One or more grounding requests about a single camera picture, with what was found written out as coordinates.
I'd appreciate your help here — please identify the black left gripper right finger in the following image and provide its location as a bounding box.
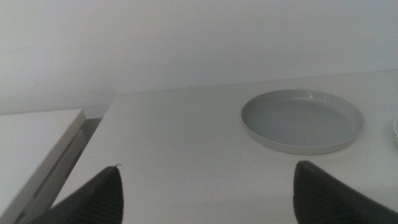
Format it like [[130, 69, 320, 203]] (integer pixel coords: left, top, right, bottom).
[[292, 160, 398, 224]]

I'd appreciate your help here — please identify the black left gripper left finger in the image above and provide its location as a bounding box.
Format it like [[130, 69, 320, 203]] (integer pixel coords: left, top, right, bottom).
[[29, 164, 124, 224]]

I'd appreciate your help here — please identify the grey shallow bowl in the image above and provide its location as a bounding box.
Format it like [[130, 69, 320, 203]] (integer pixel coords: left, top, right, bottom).
[[241, 89, 364, 156]]

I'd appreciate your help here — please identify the white side table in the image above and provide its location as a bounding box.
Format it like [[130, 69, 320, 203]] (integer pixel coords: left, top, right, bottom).
[[0, 108, 88, 224]]

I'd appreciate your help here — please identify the white shallow bowl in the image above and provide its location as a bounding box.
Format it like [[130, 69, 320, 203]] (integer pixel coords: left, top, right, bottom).
[[392, 117, 398, 147]]

